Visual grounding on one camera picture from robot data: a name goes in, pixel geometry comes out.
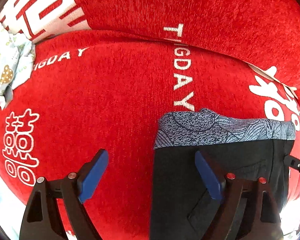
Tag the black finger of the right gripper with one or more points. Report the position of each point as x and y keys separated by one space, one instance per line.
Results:
x=292 y=162

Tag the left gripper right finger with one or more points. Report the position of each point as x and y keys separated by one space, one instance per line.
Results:
x=236 y=198

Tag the black pants grey waistband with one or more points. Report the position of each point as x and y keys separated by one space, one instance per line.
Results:
x=174 y=190

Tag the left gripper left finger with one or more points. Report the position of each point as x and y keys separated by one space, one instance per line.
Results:
x=42 y=219

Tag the white patterned cloth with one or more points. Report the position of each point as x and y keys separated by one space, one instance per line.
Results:
x=17 y=55

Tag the red printed bed blanket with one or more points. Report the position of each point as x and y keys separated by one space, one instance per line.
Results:
x=106 y=72

